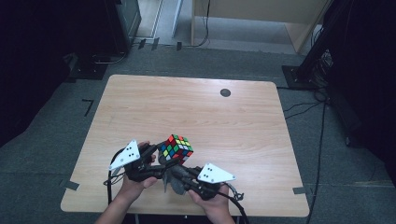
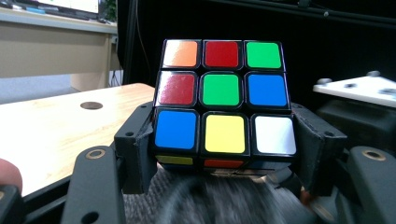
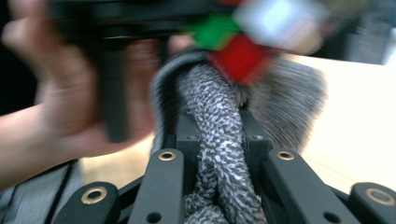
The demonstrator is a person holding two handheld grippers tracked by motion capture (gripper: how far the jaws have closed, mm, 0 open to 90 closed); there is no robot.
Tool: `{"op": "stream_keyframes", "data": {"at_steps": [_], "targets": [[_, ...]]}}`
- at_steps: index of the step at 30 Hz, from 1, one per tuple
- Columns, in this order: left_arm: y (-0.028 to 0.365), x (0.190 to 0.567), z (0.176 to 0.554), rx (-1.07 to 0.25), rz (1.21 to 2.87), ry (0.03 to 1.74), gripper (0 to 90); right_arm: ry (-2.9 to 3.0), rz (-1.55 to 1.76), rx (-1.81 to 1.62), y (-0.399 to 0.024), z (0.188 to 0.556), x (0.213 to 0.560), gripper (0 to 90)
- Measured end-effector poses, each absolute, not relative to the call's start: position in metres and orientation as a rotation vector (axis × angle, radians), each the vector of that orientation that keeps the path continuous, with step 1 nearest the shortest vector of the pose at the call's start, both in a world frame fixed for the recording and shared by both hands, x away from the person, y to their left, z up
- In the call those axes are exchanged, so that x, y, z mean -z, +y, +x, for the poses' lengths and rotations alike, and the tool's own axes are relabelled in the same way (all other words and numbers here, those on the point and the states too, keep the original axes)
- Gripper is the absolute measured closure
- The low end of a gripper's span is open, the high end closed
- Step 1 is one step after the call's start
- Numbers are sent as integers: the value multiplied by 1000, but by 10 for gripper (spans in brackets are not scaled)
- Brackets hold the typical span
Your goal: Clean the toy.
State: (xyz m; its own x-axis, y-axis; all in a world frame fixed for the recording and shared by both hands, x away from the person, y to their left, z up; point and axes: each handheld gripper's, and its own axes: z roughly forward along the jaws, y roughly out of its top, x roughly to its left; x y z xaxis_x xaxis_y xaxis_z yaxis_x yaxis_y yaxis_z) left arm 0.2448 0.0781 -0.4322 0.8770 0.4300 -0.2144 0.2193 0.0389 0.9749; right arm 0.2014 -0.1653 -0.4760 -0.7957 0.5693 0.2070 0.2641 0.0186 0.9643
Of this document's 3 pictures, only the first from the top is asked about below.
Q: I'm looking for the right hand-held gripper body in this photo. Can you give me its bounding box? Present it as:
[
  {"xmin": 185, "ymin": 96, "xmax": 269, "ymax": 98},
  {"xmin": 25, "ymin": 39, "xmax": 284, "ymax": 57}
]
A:
[{"xmin": 186, "ymin": 161, "xmax": 237, "ymax": 202}]

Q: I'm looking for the multicoloured puzzle cube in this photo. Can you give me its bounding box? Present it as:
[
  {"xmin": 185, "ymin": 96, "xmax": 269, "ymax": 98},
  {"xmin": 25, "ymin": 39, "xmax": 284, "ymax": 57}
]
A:
[{"xmin": 157, "ymin": 133, "xmax": 194, "ymax": 166}]

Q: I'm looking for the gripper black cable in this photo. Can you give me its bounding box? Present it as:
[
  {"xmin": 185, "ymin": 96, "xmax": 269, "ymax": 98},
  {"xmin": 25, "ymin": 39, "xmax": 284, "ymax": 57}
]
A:
[
  {"xmin": 103, "ymin": 147, "xmax": 127, "ymax": 207},
  {"xmin": 217, "ymin": 182, "xmax": 250, "ymax": 224}
]

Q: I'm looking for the black corner floor tape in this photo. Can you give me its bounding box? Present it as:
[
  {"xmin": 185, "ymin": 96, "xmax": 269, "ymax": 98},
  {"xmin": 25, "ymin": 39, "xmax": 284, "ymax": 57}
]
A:
[{"xmin": 81, "ymin": 98, "xmax": 95, "ymax": 118}]

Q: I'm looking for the forked black floor cable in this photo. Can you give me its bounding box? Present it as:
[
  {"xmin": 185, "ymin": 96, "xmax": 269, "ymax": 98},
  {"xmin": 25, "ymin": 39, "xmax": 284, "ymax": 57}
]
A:
[{"xmin": 276, "ymin": 86, "xmax": 328, "ymax": 121}]

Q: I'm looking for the black metal stand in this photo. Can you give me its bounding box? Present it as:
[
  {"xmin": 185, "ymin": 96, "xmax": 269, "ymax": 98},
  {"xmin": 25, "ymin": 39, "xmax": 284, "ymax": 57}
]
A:
[{"xmin": 281, "ymin": 0, "xmax": 344, "ymax": 91}]

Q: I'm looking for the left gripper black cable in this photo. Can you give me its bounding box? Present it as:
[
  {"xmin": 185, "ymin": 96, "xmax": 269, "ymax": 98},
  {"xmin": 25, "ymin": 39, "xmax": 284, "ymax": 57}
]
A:
[{"xmin": 103, "ymin": 147, "xmax": 127, "ymax": 207}]

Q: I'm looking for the black cabinet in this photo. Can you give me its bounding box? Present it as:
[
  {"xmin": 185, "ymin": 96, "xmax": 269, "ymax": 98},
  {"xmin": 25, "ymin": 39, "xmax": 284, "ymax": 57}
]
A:
[{"xmin": 105, "ymin": 0, "xmax": 143, "ymax": 56}]

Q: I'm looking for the person's left hand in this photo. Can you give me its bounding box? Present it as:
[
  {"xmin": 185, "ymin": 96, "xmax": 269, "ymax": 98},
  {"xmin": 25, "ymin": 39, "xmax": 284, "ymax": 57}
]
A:
[{"xmin": 119, "ymin": 140, "xmax": 159, "ymax": 202}]

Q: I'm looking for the black floor base plate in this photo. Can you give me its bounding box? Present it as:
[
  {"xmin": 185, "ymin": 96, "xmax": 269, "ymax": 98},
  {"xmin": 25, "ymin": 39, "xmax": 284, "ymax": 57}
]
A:
[{"xmin": 65, "ymin": 51, "xmax": 109, "ymax": 82}]

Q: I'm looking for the hanging black cable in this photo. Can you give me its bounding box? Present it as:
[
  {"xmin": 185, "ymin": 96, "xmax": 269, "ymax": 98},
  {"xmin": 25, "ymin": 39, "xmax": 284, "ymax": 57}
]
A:
[{"xmin": 182, "ymin": 0, "xmax": 212, "ymax": 49}]

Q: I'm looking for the beige wooden furniture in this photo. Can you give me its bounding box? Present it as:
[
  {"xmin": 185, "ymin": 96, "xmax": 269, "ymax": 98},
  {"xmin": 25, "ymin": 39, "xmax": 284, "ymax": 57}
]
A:
[{"xmin": 190, "ymin": 0, "xmax": 332, "ymax": 54}]

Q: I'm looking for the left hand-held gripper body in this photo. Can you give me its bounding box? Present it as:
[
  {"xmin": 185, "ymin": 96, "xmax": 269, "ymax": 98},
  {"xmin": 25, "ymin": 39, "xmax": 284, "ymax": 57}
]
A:
[{"xmin": 107, "ymin": 139, "xmax": 166, "ymax": 184}]

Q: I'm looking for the person's right hand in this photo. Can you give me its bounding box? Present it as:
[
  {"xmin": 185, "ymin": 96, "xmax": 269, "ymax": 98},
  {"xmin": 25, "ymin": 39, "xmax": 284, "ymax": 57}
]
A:
[{"xmin": 187, "ymin": 182, "xmax": 232, "ymax": 219}]

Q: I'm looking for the long black floor cable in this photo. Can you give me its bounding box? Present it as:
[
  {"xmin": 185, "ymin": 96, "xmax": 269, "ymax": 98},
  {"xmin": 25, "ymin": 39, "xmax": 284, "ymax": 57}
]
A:
[{"xmin": 305, "ymin": 101, "xmax": 328, "ymax": 224}]

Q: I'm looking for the dark curtain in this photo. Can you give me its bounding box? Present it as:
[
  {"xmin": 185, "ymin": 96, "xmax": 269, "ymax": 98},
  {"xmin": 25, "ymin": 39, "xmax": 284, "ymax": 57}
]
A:
[
  {"xmin": 321, "ymin": 0, "xmax": 396, "ymax": 178},
  {"xmin": 0, "ymin": 0, "xmax": 120, "ymax": 147}
]

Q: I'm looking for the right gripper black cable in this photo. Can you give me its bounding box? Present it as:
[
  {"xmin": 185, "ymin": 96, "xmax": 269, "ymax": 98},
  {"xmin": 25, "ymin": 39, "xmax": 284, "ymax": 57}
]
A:
[{"xmin": 217, "ymin": 182, "xmax": 250, "ymax": 224}]

